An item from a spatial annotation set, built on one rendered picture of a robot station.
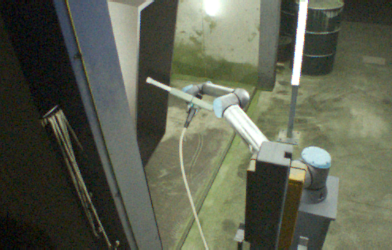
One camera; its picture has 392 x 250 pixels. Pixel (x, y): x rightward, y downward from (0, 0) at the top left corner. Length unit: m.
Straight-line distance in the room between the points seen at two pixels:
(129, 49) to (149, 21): 0.63
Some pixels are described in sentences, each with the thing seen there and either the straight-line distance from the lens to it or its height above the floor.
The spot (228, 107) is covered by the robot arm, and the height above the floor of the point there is 0.97.
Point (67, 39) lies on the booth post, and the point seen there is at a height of 1.79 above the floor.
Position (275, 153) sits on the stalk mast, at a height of 1.64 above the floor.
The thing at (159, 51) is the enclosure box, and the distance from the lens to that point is 2.26.
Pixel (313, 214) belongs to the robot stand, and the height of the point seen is 0.64.
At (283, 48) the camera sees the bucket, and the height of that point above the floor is 0.21.
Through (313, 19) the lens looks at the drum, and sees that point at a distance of 4.08.
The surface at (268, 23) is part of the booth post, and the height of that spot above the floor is 0.83.
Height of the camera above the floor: 2.04
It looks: 36 degrees down
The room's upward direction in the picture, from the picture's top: 5 degrees counter-clockwise
